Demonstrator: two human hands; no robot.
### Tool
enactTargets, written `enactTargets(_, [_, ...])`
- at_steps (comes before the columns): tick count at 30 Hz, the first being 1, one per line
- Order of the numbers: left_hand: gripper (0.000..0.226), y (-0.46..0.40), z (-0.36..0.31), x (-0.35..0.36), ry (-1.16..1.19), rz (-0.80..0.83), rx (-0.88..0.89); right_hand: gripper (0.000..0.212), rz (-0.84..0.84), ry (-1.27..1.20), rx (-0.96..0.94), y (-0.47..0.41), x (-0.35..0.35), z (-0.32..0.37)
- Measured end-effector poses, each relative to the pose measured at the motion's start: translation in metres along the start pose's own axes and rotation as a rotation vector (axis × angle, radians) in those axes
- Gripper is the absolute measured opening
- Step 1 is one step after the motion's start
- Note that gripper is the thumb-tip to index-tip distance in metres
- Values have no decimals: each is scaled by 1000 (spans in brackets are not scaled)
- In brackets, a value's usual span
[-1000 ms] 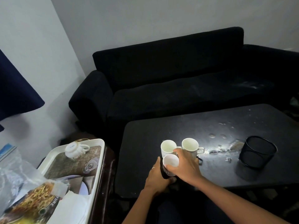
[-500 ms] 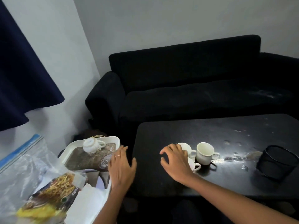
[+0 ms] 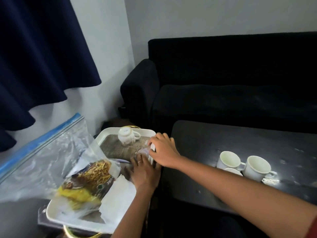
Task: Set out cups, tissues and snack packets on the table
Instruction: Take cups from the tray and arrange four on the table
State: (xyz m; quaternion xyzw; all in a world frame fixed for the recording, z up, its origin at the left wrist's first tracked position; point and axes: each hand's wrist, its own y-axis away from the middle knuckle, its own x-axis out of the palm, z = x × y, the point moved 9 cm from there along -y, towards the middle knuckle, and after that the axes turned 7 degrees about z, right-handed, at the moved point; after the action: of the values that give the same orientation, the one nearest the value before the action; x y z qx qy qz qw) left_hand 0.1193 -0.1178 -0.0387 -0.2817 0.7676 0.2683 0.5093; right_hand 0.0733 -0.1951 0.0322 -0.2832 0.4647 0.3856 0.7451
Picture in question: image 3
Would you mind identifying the person's left hand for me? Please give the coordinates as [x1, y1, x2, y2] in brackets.
[123, 153, 161, 191]

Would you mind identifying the person's right hand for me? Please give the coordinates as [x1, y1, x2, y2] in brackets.
[148, 132, 183, 169]

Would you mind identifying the stack of white napkins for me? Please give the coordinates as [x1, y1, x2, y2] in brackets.
[99, 175, 137, 225]

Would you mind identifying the plain white cup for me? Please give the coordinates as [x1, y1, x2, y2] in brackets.
[216, 151, 246, 170]
[242, 155, 277, 182]

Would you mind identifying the person's left forearm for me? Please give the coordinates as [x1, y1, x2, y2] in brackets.
[111, 184, 155, 238]

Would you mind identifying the person's right forearm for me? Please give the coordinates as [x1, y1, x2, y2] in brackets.
[176, 156, 317, 238]

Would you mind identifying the person's red sleeve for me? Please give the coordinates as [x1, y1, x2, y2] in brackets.
[304, 217, 317, 238]

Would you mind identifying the black table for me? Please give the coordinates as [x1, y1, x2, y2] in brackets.
[161, 120, 317, 216]

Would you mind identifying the white tray with printed base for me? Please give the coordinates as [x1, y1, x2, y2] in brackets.
[46, 127, 157, 235]

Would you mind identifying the clear zip bag blue seal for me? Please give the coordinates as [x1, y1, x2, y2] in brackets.
[0, 112, 122, 216]

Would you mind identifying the black fabric sofa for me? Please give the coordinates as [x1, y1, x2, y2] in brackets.
[120, 31, 317, 134]

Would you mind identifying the navy blue curtain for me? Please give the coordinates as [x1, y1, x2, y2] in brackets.
[0, 0, 102, 152]

